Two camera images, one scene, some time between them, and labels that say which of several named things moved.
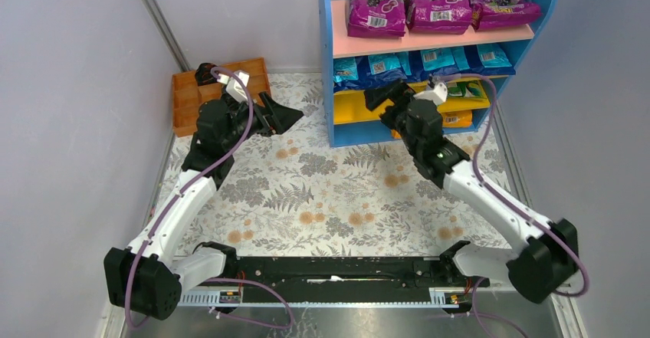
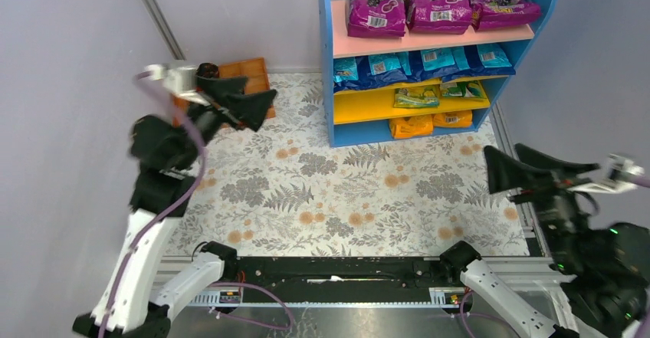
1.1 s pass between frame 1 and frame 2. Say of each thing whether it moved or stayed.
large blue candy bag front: stayed
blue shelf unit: stayed
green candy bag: stayed
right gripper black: moved
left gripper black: moved
